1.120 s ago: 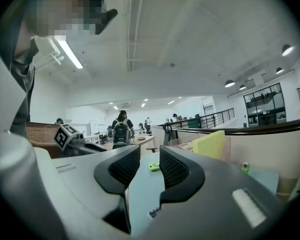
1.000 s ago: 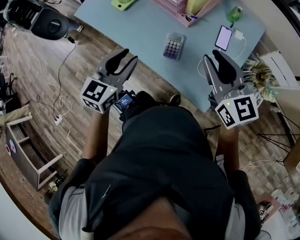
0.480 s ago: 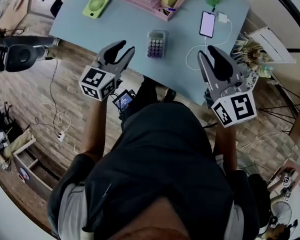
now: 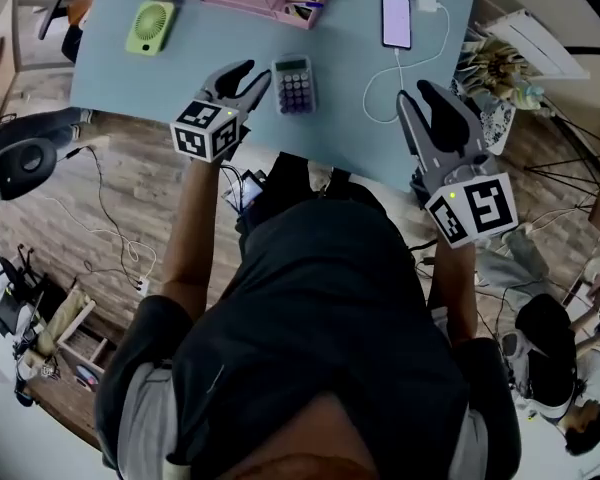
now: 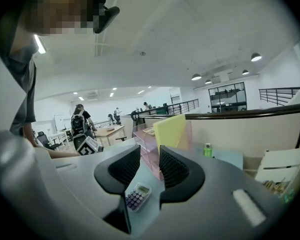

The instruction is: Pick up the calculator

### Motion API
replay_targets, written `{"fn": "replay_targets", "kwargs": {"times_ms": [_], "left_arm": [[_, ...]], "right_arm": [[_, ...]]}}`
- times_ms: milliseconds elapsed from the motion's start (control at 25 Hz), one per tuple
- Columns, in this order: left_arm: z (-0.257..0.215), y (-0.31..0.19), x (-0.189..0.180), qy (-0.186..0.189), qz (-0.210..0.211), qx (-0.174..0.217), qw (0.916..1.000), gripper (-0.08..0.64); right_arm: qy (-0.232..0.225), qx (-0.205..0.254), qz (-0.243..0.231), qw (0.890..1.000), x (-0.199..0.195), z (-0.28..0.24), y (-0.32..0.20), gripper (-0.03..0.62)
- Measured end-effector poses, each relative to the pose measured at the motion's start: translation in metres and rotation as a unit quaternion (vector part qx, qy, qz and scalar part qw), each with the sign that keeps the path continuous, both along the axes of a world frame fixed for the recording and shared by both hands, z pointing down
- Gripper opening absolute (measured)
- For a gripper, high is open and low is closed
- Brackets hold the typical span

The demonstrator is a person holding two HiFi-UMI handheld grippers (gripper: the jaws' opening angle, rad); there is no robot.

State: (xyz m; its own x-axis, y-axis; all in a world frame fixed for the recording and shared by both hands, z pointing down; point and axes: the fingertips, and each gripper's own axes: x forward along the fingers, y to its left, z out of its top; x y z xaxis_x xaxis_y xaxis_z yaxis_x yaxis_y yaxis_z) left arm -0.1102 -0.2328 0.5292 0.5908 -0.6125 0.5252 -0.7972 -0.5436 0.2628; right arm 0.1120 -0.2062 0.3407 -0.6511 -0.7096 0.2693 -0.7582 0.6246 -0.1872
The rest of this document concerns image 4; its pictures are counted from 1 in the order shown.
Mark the person's left forearm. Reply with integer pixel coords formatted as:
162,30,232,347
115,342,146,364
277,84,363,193
158,156,222,315

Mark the dried flower bouquet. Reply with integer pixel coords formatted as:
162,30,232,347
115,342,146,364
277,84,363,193
453,35,549,115

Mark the black office chair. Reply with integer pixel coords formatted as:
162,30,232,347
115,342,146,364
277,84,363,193
0,107,90,212

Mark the purple and white calculator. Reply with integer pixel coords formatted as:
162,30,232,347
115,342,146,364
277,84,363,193
271,54,319,116

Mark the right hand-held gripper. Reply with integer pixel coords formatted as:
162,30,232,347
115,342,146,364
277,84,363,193
396,79,520,249

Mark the white charging cable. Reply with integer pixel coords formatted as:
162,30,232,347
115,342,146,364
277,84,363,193
361,3,453,126

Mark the black tripod stand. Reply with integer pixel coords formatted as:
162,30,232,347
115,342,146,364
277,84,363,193
0,245,49,407

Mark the white floor cable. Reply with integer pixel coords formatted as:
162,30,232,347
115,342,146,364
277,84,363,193
43,195,159,289

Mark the small black device with screen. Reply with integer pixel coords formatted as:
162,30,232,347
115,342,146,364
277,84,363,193
221,169,267,215

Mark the beige cloth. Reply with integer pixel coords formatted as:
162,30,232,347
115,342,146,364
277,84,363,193
38,287,97,357

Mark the person's right forearm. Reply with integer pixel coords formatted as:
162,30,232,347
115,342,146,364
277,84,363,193
426,239,480,347

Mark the person's black clothed torso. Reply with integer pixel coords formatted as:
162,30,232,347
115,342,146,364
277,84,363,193
94,151,524,480

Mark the white patterned wrapping paper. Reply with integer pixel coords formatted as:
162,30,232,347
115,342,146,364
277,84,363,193
478,101,517,157

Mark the smartphone with lit screen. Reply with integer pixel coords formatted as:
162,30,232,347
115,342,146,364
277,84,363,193
380,0,413,51

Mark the white flat panel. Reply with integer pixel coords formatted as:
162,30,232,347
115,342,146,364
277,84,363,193
483,9,592,82

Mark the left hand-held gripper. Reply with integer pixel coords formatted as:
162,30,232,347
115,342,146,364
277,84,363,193
169,59,273,165

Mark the black floor cable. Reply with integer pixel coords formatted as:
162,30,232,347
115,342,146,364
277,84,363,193
63,144,142,289

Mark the wooden crate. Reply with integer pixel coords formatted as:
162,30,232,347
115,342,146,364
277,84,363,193
54,287,116,377

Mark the green desk fan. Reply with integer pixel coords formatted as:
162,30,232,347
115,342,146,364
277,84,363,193
124,0,177,58

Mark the black wire stand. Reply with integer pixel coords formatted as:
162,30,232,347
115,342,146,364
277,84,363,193
522,96,600,205

